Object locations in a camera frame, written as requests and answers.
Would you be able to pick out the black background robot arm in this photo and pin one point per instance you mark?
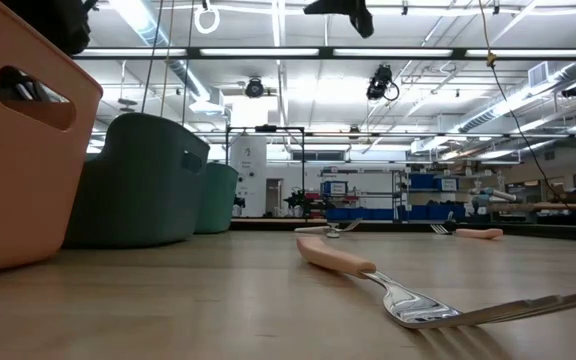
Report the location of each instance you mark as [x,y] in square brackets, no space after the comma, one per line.
[298,200]

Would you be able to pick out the blue crate on shelf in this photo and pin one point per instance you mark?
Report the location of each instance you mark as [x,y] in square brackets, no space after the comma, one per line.
[422,181]

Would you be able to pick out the blue box with white label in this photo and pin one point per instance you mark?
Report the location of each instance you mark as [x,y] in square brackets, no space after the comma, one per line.
[334,188]

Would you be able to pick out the white cabinet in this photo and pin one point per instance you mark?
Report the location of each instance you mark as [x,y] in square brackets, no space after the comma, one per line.
[250,170]

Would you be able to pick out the black overhead camera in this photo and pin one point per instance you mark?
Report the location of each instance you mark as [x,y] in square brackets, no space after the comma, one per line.
[379,82]

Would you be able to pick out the dark blue plastic bin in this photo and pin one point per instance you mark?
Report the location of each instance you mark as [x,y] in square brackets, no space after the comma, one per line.
[138,200]

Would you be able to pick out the round black ceiling device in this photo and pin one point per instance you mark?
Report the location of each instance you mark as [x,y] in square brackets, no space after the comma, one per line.
[254,88]

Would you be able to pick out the black background cage frame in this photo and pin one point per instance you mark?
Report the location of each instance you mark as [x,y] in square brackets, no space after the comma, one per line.
[266,128]

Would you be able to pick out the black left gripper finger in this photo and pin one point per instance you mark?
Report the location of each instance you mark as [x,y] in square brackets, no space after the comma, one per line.
[28,90]

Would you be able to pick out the orange plastic bin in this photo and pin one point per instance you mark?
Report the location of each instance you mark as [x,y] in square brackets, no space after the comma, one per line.
[18,200]

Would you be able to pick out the green plastic bin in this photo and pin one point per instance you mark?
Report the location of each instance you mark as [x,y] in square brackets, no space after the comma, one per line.
[218,200]

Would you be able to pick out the row of blue crates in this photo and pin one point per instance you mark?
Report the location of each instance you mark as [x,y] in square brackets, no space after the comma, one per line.
[358,214]
[438,212]

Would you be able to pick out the wooden workbench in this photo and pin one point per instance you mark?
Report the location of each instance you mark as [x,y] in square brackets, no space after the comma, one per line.
[543,205]

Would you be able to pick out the black rig frame with lights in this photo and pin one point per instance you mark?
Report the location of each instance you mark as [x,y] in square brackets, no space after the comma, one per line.
[325,52]

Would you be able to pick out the silver ventilation duct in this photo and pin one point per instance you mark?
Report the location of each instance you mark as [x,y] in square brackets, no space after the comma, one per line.
[498,115]

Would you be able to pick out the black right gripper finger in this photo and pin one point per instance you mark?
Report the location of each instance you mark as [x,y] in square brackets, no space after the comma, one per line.
[364,25]

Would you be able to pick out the black aluminium table frame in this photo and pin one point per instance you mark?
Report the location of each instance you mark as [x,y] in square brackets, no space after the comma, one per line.
[253,225]

